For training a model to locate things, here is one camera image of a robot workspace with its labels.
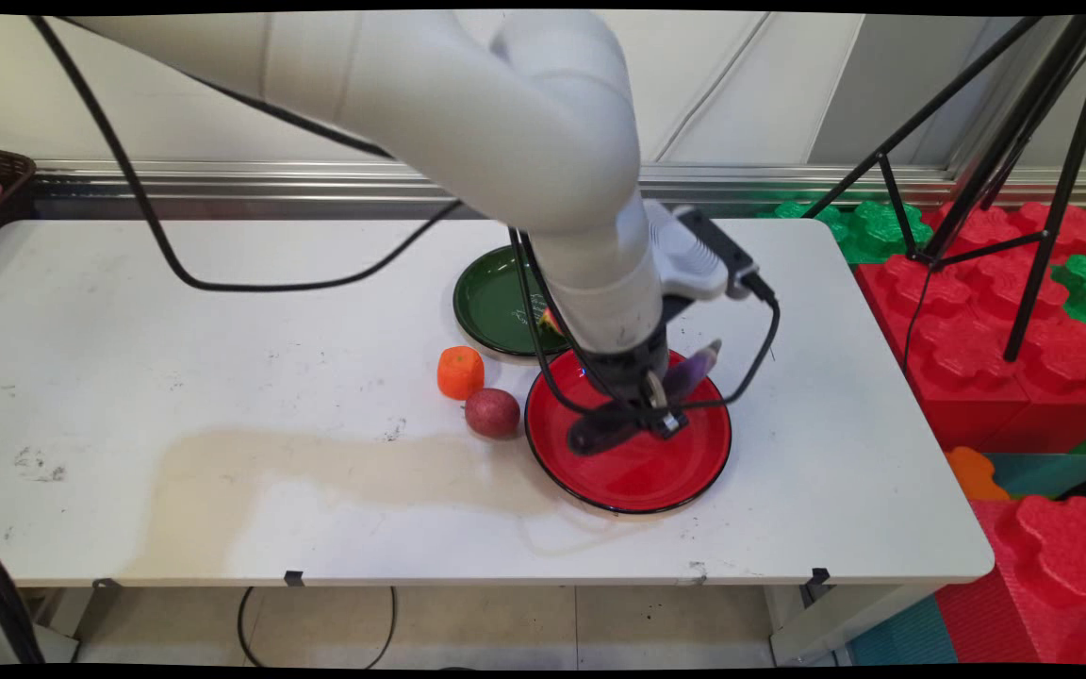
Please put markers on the large red foam block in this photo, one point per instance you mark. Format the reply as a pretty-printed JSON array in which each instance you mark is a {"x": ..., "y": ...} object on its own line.
[{"x": 977, "y": 321}]

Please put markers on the white table leg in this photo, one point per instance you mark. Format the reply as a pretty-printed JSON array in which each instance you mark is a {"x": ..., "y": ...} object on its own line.
[{"x": 835, "y": 627}]

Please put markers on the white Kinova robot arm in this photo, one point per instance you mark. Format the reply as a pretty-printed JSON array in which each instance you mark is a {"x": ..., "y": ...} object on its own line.
[{"x": 468, "y": 104}]

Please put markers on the red toy potato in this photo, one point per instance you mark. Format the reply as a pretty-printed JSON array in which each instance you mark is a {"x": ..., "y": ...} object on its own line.
[{"x": 492, "y": 413}]

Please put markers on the red toy watermelon slice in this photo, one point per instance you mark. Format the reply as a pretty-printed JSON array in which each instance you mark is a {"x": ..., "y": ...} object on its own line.
[{"x": 551, "y": 322}]

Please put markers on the purple toy eggplant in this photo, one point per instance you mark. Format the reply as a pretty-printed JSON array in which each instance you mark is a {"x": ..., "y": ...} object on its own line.
[{"x": 694, "y": 372}]

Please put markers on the teal foam mat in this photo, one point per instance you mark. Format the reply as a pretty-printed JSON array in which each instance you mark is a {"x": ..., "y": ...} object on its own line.
[{"x": 1052, "y": 471}]

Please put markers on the black table edge clip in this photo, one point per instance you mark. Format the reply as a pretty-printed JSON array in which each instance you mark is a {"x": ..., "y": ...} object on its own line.
[
  {"x": 821, "y": 576},
  {"x": 294, "y": 577},
  {"x": 106, "y": 584}
]

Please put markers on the aluminium wall rail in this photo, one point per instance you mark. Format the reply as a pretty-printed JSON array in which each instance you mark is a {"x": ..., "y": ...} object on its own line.
[{"x": 788, "y": 181}]

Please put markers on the orange foam piece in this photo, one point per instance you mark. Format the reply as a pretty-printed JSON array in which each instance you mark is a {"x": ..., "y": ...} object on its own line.
[{"x": 975, "y": 473}]

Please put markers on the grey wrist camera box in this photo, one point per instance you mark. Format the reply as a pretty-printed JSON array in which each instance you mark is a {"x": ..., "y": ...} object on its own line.
[{"x": 699, "y": 255}]

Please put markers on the black camera tripod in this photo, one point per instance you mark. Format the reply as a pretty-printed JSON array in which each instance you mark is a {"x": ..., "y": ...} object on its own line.
[{"x": 1005, "y": 170}]

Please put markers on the orange toy carrot piece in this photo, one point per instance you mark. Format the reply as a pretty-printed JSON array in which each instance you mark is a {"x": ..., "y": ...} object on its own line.
[{"x": 461, "y": 372}]

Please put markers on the red plate with black rim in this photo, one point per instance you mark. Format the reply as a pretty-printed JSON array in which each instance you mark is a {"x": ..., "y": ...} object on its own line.
[{"x": 637, "y": 471}]

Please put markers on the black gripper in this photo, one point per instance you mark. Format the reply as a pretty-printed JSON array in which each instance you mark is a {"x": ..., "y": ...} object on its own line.
[{"x": 623, "y": 368}]

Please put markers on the dark green plate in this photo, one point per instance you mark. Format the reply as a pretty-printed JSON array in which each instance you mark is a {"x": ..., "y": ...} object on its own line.
[{"x": 496, "y": 306}]

